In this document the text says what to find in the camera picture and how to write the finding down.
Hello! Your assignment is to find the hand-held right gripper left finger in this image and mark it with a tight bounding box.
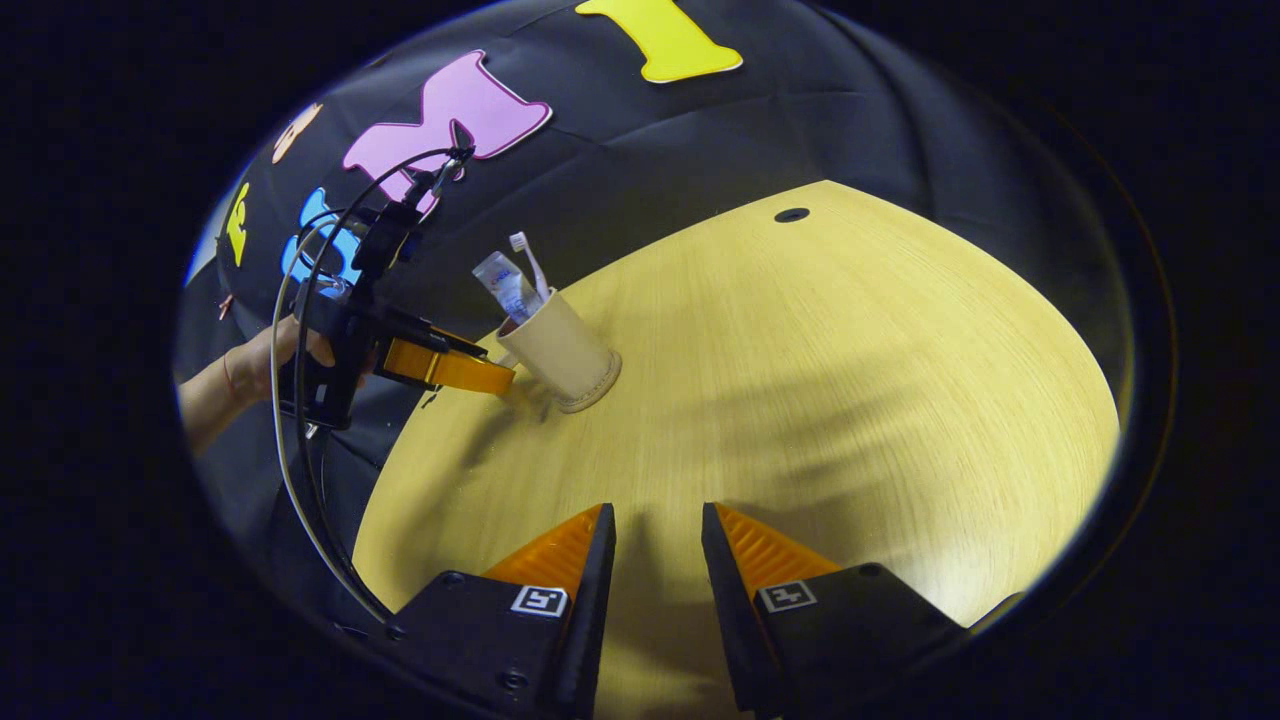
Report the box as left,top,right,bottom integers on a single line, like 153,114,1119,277
385,502,618,720

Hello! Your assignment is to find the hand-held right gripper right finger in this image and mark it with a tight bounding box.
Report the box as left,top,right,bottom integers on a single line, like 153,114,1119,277
701,502,967,716

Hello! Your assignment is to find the white toothpaste tube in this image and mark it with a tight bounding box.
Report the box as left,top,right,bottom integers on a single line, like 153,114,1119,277
473,251,546,326

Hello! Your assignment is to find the beige cup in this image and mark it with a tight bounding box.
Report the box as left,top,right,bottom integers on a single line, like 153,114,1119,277
497,290,616,406

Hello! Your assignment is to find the white toothbrush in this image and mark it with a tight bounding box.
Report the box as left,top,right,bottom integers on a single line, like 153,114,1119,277
509,232,551,301

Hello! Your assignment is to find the wooden desktop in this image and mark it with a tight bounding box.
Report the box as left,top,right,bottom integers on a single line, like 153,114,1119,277
352,180,1121,720

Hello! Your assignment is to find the black backdrop cloth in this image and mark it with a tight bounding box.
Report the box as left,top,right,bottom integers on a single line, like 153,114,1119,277
175,0,1136,641

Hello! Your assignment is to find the black cable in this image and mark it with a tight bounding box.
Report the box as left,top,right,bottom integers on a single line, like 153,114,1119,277
293,145,471,621

